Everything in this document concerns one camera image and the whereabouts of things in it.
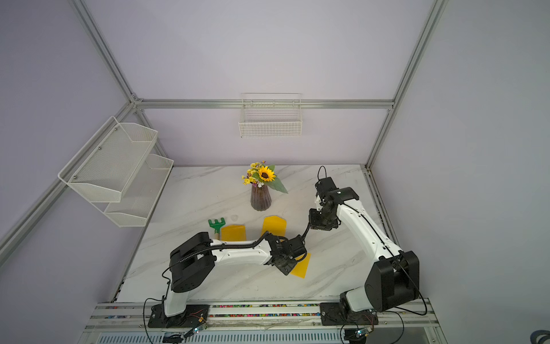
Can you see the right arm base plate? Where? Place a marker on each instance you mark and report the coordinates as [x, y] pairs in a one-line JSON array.
[[335, 313]]

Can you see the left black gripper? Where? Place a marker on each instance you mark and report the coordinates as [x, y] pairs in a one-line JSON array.
[[286, 271]]

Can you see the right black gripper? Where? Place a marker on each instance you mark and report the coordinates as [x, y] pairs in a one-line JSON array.
[[316, 224]]

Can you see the yellow envelope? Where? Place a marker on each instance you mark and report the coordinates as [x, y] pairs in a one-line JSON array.
[[300, 270], [233, 233], [274, 225]]

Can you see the white two-tier mesh shelf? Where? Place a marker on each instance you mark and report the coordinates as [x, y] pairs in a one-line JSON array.
[[118, 172]]

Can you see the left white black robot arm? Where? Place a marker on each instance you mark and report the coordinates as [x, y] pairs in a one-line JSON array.
[[195, 259]]

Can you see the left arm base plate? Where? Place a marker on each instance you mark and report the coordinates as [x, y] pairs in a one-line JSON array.
[[192, 317]]

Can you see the green toy rake wooden handle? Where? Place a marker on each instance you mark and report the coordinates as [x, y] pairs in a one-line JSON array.
[[217, 225]]

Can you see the sunflower bouquet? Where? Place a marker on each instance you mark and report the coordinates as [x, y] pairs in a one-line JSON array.
[[261, 175]]

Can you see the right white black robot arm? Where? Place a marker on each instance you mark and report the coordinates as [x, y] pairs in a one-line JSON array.
[[393, 276]]

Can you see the brown ribbed vase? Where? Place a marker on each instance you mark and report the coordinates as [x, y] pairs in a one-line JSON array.
[[260, 198]]

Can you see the white wire wall basket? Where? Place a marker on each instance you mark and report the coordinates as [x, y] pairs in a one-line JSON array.
[[271, 115]]

